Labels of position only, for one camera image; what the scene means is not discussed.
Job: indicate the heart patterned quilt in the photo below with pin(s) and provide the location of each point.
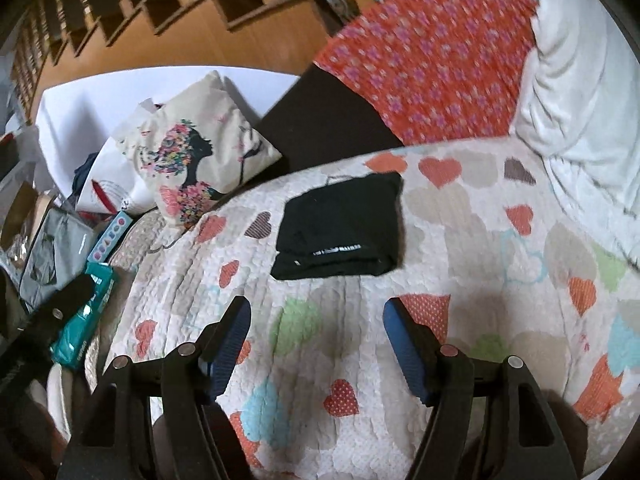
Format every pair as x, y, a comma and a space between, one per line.
489, 261

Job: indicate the wooden staircase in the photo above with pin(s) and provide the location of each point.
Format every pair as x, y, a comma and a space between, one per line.
59, 41

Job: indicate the white crumpled cloth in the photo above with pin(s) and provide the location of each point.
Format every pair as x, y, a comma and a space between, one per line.
579, 110

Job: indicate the light blue shapes box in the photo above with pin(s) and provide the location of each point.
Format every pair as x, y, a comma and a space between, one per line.
110, 238

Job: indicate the black pants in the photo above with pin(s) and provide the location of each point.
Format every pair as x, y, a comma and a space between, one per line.
343, 229

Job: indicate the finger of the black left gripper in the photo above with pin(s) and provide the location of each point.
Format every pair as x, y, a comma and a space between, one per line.
28, 354

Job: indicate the dark brown cushion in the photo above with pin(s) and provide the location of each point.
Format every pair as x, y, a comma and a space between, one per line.
319, 120

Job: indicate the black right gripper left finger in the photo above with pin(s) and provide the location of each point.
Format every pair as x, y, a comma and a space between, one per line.
160, 419

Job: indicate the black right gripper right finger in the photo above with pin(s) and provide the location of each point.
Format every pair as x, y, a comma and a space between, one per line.
488, 421

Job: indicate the red floral fabric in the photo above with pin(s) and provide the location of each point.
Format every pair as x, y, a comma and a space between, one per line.
436, 70

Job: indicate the teal cardboard box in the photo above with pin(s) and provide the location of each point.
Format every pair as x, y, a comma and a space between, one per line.
74, 339

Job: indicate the grey folded garment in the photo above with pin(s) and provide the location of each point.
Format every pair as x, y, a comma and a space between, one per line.
58, 254

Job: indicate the floral lady print pillow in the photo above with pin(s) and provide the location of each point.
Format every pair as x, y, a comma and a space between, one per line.
196, 150

